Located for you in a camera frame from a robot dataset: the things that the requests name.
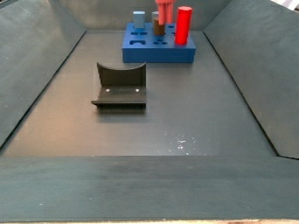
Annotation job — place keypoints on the red three prong peg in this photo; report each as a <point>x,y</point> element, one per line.
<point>166,11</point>

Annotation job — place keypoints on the blue peg board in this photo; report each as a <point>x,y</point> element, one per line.
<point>143,47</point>

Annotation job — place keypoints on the black curved holder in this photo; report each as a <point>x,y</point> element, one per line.
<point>122,86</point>

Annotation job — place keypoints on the brown cylinder peg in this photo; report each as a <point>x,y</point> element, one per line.
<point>158,28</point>

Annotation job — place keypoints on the light blue square peg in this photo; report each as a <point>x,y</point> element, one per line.
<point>139,19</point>

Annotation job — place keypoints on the light blue cylinder peg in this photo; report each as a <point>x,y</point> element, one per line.
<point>155,14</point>

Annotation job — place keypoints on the tall red hexagonal peg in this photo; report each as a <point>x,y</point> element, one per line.
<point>183,25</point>

